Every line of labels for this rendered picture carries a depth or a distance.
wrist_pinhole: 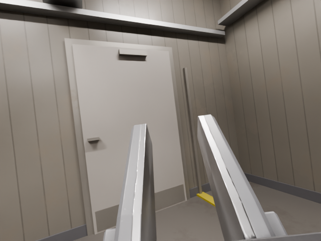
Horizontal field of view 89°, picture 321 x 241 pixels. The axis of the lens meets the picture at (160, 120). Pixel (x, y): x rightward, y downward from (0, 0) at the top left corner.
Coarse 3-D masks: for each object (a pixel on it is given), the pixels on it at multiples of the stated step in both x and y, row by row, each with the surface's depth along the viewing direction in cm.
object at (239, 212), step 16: (208, 128) 8; (208, 144) 8; (224, 144) 7; (208, 160) 8; (224, 160) 7; (208, 176) 9; (224, 176) 6; (240, 176) 6; (224, 192) 6; (240, 192) 6; (224, 208) 6; (240, 208) 5; (256, 208) 5; (224, 224) 7; (240, 224) 5; (256, 224) 5; (272, 224) 5
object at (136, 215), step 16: (144, 128) 9; (144, 144) 8; (128, 160) 7; (144, 160) 7; (128, 176) 7; (144, 176) 7; (128, 192) 6; (144, 192) 6; (128, 208) 6; (144, 208) 6; (128, 224) 5; (144, 224) 6; (112, 240) 6; (128, 240) 5; (144, 240) 5
